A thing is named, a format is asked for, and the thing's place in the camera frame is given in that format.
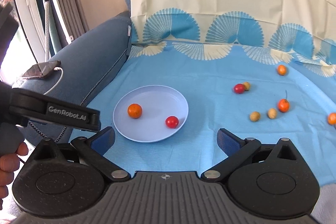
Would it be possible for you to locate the red cherry tomato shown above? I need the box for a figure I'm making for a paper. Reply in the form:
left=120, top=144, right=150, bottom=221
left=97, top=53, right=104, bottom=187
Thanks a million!
left=165, top=116, right=179, bottom=128
left=234, top=84, right=245, bottom=94

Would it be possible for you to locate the small orange fruit edge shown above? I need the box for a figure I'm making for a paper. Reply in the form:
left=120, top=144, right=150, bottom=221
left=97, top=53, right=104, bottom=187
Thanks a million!
left=327, top=113, right=336, bottom=125

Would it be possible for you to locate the red cherry tomato on cloth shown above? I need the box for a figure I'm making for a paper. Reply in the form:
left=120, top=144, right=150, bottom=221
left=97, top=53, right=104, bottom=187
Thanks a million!
left=234, top=84, right=245, bottom=94

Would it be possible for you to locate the light blue plate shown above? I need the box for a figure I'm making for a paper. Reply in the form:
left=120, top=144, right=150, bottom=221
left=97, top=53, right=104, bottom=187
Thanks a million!
left=113, top=85, right=189, bottom=143

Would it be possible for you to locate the white charging cable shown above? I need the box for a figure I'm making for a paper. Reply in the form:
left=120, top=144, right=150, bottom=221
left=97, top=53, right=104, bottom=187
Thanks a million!
left=43, top=66, right=64, bottom=96

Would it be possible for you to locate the small orange fruit far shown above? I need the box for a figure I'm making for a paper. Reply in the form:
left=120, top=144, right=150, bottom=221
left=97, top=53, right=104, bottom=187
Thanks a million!
left=277, top=65, right=287, bottom=76

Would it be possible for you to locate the tan longan fruit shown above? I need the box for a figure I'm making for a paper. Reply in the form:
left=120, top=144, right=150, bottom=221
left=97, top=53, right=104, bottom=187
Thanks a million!
left=267, top=108, right=277, bottom=119
left=249, top=111, right=261, bottom=122

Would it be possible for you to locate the blue sofa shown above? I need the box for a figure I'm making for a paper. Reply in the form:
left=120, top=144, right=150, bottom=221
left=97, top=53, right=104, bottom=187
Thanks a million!
left=11, top=0, right=133, bottom=146

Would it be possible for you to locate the small orange with stem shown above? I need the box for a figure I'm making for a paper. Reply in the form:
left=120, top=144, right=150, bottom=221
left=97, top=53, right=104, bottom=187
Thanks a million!
left=277, top=92, right=290, bottom=113

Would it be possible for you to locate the white window frame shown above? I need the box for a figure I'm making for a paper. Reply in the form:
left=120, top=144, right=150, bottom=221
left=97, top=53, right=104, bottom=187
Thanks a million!
left=14, top=0, right=46, bottom=63

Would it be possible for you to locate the blue and cream sofa cover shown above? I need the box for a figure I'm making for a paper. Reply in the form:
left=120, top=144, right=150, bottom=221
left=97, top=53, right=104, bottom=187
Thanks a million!
left=69, top=0, right=336, bottom=188

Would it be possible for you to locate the small orange on plate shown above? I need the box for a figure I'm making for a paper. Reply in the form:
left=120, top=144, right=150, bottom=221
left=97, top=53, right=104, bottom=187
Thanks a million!
left=127, top=103, right=142, bottom=119

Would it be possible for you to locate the tan longan beside tomato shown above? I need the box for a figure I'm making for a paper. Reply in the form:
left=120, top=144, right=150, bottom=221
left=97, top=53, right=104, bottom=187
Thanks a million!
left=243, top=82, right=251, bottom=91

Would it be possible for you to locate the black smartphone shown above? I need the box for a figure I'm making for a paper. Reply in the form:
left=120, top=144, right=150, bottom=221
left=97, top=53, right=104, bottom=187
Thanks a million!
left=21, top=60, right=61, bottom=80

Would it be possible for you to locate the person's left hand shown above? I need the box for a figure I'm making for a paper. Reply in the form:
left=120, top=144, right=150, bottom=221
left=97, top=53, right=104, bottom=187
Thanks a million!
left=0, top=142, right=29, bottom=209

